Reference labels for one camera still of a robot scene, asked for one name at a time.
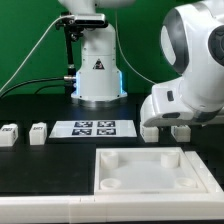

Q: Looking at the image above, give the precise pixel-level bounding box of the white marker sheet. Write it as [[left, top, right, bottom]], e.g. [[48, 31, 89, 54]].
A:
[[50, 120, 137, 138]]

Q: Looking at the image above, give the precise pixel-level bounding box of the white L-shaped fence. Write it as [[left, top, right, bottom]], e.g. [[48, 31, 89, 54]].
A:
[[0, 151, 224, 224]]

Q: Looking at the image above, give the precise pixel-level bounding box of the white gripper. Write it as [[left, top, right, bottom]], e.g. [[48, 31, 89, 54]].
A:
[[140, 79, 224, 127]]

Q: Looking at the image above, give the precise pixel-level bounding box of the black camera on stand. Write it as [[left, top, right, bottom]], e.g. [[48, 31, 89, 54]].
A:
[[55, 12, 108, 76]]

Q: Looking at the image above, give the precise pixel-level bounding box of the white square tabletop tray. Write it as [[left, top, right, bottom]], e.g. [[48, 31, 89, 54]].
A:
[[94, 147, 208, 195]]

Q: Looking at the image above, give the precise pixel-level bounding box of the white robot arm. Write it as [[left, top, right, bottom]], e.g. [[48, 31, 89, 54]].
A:
[[58, 0, 224, 127]]

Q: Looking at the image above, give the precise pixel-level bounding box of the white cable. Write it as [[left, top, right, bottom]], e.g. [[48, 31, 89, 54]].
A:
[[0, 14, 74, 94]]

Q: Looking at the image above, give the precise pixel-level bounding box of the black cable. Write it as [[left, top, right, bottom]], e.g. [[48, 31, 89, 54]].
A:
[[0, 77, 76, 99]]

